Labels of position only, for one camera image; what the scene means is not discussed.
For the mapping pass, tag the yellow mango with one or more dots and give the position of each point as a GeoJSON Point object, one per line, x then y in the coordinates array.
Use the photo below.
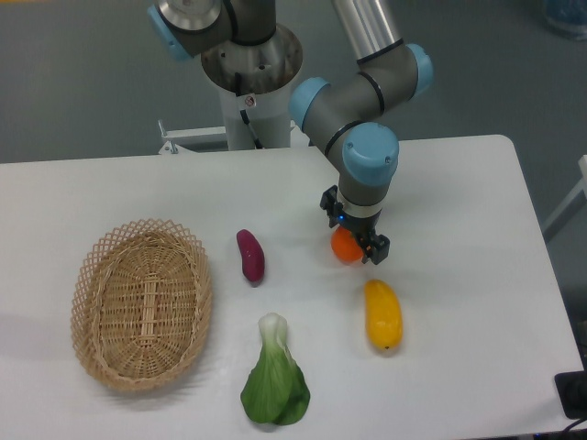
{"type": "Point", "coordinates": [383, 315]}

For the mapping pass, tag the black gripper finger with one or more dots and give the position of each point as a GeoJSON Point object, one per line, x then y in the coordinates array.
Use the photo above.
{"type": "Point", "coordinates": [375, 248]}
{"type": "Point", "coordinates": [332, 206]}

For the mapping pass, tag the blue object top right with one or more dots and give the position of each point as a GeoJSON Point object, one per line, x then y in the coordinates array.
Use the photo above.
{"type": "Point", "coordinates": [566, 17]}

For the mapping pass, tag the green bok choy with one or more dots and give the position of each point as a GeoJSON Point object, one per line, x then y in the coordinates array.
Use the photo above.
{"type": "Point", "coordinates": [275, 391]}

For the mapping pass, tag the woven wicker basket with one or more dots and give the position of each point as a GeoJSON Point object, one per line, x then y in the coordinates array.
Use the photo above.
{"type": "Point", "coordinates": [142, 305]}

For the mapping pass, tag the white frame at right edge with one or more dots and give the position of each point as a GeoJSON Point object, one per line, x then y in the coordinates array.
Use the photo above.
{"type": "Point", "coordinates": [570, 205]}

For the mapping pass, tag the black device at table edge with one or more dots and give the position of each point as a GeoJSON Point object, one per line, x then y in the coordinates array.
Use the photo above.
{"type": "Point", "coordinates": [571, 388]}

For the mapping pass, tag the orange fruit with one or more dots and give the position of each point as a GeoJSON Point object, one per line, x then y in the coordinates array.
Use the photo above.
{"type": "Point", "coordinates": [344, 246]}

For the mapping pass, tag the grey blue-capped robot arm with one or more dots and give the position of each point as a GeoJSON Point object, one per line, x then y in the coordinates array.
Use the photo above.
{"type": "Point", "coordinates": [342, 121]}

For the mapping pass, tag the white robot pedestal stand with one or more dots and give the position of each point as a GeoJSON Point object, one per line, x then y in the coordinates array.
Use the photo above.
{"type": "Point", "coordinates": [251, 59]}

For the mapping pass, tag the purple sweet potato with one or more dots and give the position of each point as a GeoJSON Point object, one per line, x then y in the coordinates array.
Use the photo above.
{"type": "Point", "coordinates": [252, 256]}

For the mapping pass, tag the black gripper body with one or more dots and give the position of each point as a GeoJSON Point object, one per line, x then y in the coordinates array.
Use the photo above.
{"type": "Point", "coordinates": [362, 229]}

